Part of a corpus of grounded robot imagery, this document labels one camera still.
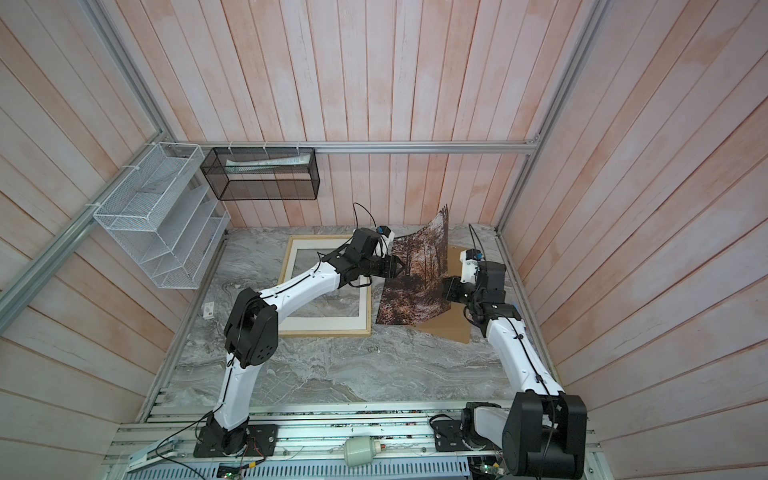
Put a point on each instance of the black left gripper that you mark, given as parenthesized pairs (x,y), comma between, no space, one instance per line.
(390,269)

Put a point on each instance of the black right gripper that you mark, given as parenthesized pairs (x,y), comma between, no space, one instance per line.
(452,288)

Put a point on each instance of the wooden backing board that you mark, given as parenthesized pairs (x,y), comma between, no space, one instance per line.
(452,324)

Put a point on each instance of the autumn forest photo print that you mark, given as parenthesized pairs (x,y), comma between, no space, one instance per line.
(415,296)

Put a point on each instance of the light wooden picture frame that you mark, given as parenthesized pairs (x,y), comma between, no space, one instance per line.
(324,330)

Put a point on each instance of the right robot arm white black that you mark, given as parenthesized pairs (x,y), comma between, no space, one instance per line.
(543,433)

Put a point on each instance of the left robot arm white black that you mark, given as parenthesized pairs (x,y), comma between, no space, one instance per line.
(252,330)

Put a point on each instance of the small white tag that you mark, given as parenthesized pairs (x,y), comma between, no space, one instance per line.
(209,310)

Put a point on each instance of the white cylindrical device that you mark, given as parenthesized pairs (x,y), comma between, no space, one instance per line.
(359,451)

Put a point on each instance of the paper in black basket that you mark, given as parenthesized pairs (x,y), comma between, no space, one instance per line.
(285,165)

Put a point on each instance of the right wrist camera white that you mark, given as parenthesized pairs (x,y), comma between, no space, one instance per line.
(470,265)

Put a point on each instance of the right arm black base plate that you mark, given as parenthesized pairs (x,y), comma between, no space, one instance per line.
(456,435)

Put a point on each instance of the black wire mesh basket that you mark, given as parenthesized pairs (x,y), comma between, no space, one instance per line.
(248,187)

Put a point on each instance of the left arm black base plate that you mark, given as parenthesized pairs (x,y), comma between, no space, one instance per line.
(213,441)

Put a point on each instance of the white wire mesh shelf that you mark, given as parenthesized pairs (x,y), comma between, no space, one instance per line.
(168,226)

